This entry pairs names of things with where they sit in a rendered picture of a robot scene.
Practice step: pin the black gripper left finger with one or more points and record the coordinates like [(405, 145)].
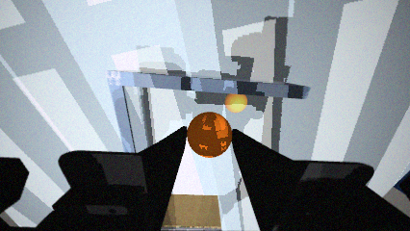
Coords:
[(152, 171)]

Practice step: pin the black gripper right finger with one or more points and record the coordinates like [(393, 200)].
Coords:
[(274, 182)]

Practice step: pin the translucent yellow ball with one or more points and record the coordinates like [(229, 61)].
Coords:
[(235, 103)]

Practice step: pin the orange-brown ball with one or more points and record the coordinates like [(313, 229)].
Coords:
[(209, 134)]

